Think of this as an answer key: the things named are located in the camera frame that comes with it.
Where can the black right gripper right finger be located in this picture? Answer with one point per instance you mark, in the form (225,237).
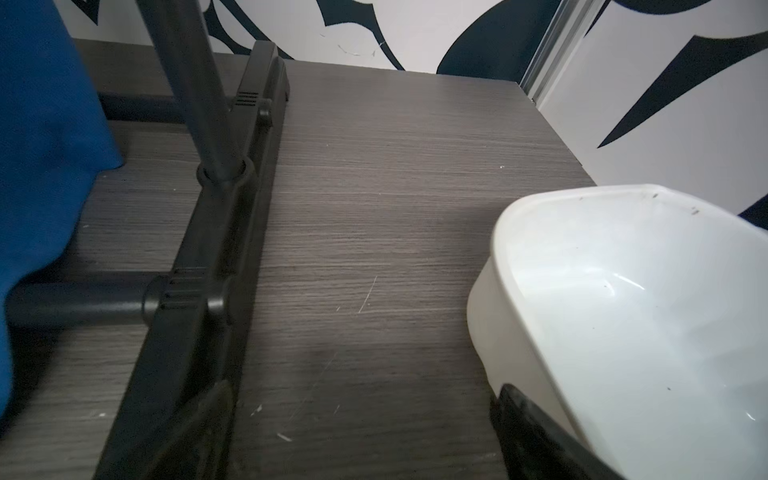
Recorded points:
(534,446)

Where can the blue tank top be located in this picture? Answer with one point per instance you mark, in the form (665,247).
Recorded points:
(55,139)

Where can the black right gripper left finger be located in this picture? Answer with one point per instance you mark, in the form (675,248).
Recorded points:
(190,445)

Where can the white plastic bin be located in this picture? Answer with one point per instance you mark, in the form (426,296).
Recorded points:
(635,316)

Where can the black clothes rack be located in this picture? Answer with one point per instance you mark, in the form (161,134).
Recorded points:
(199,313)

